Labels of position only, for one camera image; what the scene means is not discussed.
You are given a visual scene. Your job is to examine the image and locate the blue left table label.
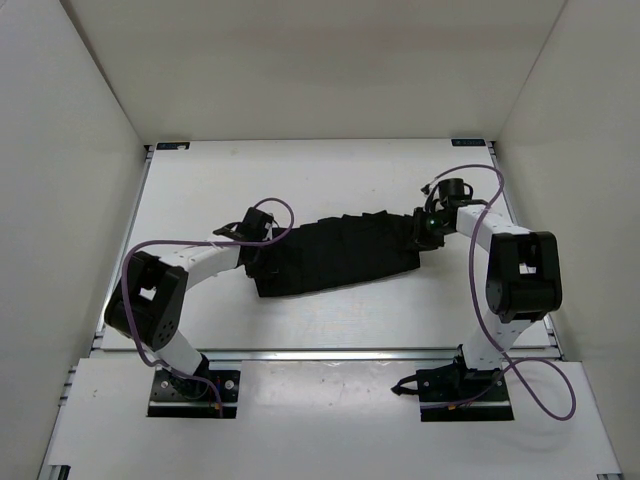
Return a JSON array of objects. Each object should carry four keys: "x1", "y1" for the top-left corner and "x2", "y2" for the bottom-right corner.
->
[{"x1": 155, "y1": 142, "x2": 191, "y2": 151}]

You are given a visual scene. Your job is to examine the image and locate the aluminium table rail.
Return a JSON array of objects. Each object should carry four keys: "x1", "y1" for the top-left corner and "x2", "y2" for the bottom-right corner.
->
[{"x1": 199, "y1": 347, "x2": 564, "y2": 362}]

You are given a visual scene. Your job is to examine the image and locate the black pleated skirt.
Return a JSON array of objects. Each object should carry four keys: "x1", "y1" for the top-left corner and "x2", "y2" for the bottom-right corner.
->
[{"x1": 245, "y1": 210, "x2": 421, "y2": 298}]

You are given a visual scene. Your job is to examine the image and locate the blue table label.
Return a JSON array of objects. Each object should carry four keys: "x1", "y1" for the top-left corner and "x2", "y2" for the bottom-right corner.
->
[
  {"x1": 155, "y1": 142, "x2": 191, "y2": 151},
  {"x1": 451, "y1": 138, "x2": 486, "y2": 147}
]

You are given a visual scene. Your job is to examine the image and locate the blue right table label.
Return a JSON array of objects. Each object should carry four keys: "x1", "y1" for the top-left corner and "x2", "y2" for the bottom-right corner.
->
[{"x1": 451, "y1": 138, "x2": 486, "y2": 147}]

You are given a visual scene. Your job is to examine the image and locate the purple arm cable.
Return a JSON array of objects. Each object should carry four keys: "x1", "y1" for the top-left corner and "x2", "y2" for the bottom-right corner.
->
[
  {"x1": 419, "y1": 163, "x2": 576, "y2": 422},
  {"x1": 121, "y1": 197, "x2": 296, "y2": 371}
]

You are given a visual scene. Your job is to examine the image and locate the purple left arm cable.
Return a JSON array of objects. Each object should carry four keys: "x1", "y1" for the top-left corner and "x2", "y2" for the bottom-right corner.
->
[{"x1": 121, "y1": 197, "x2": 296, "y2": 371}]

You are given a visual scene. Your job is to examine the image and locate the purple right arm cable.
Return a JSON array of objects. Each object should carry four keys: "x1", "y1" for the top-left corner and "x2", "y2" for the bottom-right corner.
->
[{"x1": 419, "y1": 163, "x2": 576, "y2": 422}]

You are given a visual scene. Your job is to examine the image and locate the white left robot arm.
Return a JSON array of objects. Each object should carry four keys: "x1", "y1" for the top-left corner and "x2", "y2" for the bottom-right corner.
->
[{"x1": 104, "y1": 205, "x2": 278, "y2": 398}]

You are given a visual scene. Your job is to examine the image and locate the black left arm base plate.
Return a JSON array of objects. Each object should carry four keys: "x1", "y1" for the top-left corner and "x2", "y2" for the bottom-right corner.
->
[{"x1": 147, "y1": 368, "x2": 241, "y2": 419}]

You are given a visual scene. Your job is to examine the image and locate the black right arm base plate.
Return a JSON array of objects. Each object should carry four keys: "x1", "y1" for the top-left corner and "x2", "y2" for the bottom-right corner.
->
[{"x1": 391, "y1": 361, "x2": 514, "y2": 423}]

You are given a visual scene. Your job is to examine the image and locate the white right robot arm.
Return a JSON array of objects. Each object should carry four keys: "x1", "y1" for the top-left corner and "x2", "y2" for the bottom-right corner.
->
[{"x1": 412, "y1": 178, "x2": 562, "y2": 401}]

